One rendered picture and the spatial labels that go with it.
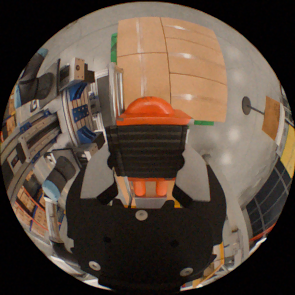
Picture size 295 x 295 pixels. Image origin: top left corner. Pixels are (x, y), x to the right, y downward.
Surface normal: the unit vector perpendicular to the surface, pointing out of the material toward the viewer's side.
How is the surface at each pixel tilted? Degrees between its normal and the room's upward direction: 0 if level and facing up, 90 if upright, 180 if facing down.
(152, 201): 1
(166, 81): 0
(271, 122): 90
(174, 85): 0
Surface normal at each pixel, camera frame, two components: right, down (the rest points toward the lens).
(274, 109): -1.00, -0.07
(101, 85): -0.01, 0.53
